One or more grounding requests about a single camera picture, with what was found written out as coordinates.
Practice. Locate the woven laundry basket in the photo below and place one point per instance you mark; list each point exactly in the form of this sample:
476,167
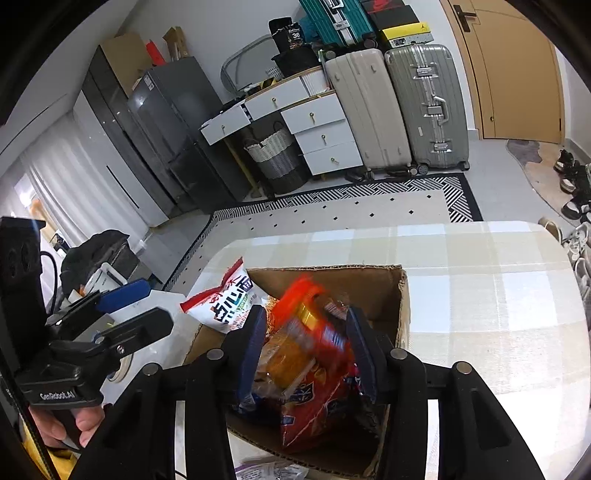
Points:
279,158

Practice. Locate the grey purple snack bag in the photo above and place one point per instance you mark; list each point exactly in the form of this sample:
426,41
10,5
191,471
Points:
273,470

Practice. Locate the white curtain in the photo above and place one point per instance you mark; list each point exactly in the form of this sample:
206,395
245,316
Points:
68,178

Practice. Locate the brown cardboard box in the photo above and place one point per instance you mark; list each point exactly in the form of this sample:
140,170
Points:
351,448

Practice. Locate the black tall cabinet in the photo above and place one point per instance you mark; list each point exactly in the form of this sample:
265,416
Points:
113,70

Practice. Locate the patterned floor rug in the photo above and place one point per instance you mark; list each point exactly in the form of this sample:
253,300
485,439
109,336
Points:
431,199

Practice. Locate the beige suitcase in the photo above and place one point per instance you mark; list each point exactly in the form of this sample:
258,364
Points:
364,87

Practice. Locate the yellow black shoe box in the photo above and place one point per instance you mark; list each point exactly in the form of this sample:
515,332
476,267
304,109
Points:
409,34

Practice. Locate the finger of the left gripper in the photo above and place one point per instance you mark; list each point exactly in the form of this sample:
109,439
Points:
134,334
123,296

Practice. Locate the left hand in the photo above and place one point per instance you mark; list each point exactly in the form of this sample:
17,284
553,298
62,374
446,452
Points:
54,432

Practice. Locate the dark grey refrigerator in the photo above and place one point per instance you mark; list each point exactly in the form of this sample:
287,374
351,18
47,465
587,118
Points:
171,103

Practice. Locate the grey aluminium suitcase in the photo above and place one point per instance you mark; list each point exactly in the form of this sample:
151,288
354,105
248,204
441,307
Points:
427,86

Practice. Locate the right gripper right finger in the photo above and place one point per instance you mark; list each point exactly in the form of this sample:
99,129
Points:
477,438

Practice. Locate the white drawer desk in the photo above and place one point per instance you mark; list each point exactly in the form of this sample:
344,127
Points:
312,113

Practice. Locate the small door mat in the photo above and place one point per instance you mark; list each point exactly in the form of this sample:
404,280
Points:
537,160

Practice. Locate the wooden door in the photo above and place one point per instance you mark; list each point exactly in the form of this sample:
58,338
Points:
512,71

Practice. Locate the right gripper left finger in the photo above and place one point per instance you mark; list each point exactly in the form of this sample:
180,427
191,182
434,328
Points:
137,438

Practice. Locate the large red snack bag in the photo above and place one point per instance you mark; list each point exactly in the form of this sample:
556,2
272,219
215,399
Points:
306,369

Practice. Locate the teal suitcase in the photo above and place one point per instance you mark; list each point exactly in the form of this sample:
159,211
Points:
345,23

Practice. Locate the black red shoe box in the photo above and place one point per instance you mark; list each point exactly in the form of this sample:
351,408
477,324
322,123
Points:
384,14

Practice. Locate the black bag on desk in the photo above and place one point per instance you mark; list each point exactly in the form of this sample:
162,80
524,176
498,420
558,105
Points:
295,53

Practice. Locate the white red noodle bag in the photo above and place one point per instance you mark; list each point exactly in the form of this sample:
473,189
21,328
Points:
224,308

